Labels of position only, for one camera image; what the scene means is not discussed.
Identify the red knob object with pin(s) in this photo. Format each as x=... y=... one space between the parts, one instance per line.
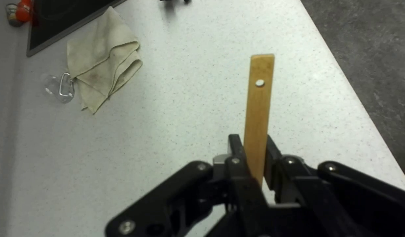
x=22 y=8

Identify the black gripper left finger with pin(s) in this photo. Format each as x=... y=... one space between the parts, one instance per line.
x=242 y=185

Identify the wooden spatula yellow head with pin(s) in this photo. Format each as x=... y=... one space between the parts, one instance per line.
x=257 y=113

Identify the black cooktop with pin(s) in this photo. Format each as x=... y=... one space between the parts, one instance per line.
x=57 y=21

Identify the clear plastic wrapper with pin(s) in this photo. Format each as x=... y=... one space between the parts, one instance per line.
x=59 y=87

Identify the beige cloth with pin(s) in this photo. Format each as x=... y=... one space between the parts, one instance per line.
x=101 y=57

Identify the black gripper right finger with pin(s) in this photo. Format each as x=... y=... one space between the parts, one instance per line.
x=341 y=189

